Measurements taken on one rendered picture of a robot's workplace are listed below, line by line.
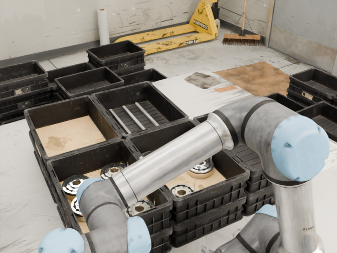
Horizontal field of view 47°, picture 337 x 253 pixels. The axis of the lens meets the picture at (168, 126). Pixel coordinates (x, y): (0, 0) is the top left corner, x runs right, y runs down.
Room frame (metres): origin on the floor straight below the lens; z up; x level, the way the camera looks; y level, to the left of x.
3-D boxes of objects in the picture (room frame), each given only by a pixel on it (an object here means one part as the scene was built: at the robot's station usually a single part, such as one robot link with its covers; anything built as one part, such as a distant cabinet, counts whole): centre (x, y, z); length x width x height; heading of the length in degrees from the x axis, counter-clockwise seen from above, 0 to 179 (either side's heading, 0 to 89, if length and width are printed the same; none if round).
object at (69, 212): (0.96, 0.21, 0.92); 0.40 x 0.30 x 0.02; 29
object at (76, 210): (0.92, 0.27, 0.86); 0.10 x 0.10 x 0.01
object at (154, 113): (1.46, 0.13, 0.87); 0.40 x 0.30 x 0.11; 29
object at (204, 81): (2.17, -0.21, 0.71); 0.22 x 0.19 x 0.01; 33
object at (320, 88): (2.61, -1.16, 0.31); 0.40 x 0.30 x 0.34; 33
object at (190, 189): (0.97, -0.05, 0.86); 0.10 x 0.10 x 0.01
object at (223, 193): (1.10, -0.06, 0.87); 0.40 x 0.30 x 0.11; 29
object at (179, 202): (1.10, -0.06, 0.92); 0.40 x 0.30 x 0.02; 29
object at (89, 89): (2.39, 0.55, 0.37); 0.40 x 0.30 x 0.45; 123
